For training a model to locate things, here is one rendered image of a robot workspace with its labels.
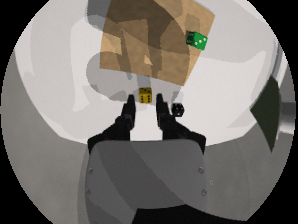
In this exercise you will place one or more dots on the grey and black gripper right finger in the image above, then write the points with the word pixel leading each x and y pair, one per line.
pixel 170 127

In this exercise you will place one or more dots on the green die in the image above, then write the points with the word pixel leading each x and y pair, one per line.
pixel 196 40

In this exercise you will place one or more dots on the tan square mat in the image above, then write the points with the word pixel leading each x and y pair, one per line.
pixel 148 37

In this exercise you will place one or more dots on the black die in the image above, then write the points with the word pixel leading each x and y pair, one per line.
pixel 177 110

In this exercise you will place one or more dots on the yellow die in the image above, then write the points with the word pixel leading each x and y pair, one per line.
pixel 145 95

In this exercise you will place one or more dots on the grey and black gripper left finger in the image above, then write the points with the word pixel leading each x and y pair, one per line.
pixel 122 126

